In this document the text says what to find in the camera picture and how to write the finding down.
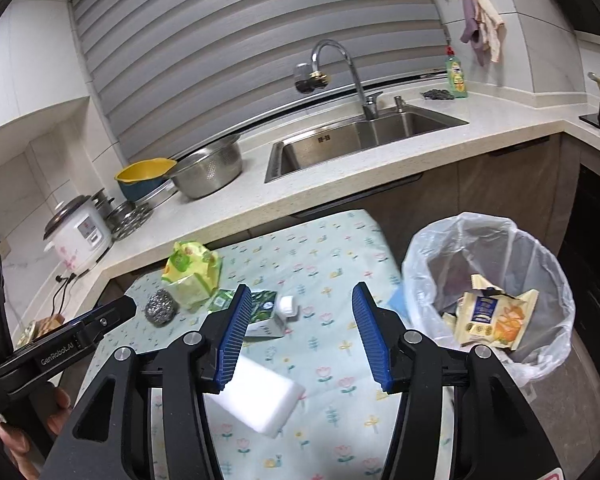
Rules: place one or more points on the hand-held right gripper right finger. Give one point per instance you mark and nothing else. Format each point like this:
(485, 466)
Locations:
(370, 335)

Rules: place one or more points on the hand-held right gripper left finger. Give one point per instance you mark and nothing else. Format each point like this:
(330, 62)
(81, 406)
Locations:
(235, 330)

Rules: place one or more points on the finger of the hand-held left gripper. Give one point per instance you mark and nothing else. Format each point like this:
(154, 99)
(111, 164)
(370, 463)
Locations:
(112, 316)

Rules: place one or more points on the white sponge block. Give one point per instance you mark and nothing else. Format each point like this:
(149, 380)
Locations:
(265, 400)

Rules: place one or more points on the waste bin with plastic liner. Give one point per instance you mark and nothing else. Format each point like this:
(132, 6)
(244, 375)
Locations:
(430, 255)

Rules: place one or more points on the beige orange paper bag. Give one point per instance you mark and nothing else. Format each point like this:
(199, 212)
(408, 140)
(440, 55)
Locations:
(485, 320)

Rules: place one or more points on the person's left hand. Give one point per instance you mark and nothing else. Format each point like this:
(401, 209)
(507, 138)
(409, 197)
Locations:
(60, 405)

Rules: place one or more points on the green white milk carton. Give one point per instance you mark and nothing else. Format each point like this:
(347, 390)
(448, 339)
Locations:
(267, 327)

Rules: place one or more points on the light blue cloth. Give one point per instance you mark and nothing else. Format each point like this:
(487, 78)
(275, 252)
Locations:
(397, 302)

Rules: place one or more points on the steel wool scrubber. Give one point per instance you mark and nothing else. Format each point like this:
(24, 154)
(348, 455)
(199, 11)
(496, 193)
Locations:
(160, 305)

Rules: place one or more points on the floral tablecloth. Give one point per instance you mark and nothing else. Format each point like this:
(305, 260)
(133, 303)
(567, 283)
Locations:
(320, 360)

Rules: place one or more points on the green yellow snack bag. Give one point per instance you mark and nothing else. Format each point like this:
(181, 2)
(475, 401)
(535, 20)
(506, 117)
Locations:
(192, 280)

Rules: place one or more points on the white floral rice cooker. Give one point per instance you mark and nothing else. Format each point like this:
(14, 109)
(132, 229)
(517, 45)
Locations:
(80, 240)

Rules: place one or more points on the round steel steamer rack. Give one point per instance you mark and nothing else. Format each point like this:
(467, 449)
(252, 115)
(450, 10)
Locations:
(130, 222)

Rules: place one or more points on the small steel pot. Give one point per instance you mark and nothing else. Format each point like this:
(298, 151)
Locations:
(102, 202)

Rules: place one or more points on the shallow steel pan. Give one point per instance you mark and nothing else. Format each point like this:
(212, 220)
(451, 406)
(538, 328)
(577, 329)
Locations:
(160, 197)

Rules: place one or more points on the dark blue basin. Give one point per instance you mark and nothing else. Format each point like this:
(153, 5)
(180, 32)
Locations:
(140, 191)

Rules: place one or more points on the yellow and blue basin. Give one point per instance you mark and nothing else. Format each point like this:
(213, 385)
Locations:
(145, 170)

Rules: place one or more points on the steel colander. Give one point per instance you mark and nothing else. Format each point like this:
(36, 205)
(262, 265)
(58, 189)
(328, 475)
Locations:
(205, 172)

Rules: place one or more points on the steel sink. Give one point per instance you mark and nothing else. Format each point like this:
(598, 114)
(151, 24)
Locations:
(340, 140)

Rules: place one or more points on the wooden base cabinet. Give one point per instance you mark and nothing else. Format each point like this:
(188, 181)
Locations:
(505, 185)

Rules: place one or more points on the sink soap dispenser pump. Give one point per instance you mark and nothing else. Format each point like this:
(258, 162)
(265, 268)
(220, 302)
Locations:
(399, 104)

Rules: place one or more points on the dark scouring pad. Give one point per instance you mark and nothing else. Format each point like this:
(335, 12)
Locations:
(435, 94)

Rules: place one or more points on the chrome faucet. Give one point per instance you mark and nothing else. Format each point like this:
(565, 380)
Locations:
(308, 79)

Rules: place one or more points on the green dish soap bottle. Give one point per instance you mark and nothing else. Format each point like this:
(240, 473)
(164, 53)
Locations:
(456, 77)

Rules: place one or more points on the grey window blind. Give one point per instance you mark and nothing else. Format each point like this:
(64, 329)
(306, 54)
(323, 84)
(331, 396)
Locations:
(230, 35)

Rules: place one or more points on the purple hanging cloth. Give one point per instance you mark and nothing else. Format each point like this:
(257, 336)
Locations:
(472, 25)

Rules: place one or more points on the beige hanging cloth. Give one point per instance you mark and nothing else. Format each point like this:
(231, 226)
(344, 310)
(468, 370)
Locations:
(490, 20)

